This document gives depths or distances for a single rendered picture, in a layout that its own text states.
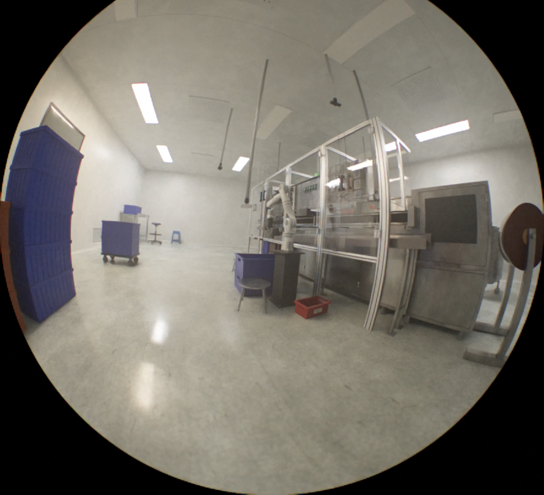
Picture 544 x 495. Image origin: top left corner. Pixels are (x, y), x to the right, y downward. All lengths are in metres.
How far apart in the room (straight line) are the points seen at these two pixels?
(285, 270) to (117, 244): 2.49
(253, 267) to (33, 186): 2.09
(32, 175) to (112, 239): 1.95
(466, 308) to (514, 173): 3.75
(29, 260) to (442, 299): 2.78
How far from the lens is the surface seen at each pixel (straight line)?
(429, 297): 1.56
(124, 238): 2.91
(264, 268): 1.89
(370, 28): 2.17
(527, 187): 4.91
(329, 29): 2.12
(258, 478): 0.75
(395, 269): 1.65
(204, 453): 0.77
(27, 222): 1.45
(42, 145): 1.49
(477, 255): 1.48
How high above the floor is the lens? 0.74
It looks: 3 degrees up
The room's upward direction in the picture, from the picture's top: 4 degrees clockwise
